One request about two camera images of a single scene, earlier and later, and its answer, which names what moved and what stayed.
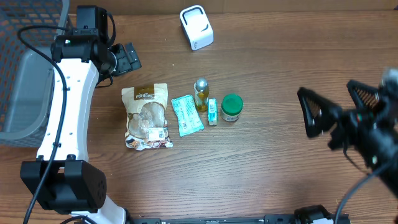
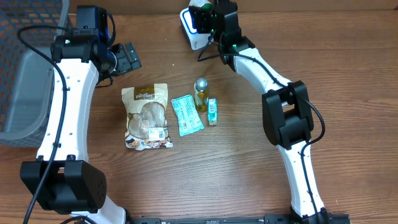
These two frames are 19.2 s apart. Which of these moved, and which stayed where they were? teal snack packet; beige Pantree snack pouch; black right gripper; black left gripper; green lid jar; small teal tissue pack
Moved: green lid jar; black right gripper
Stayed: small teal tissue pack; black left gripper; teal snack packet; beige Pantree snack pouch
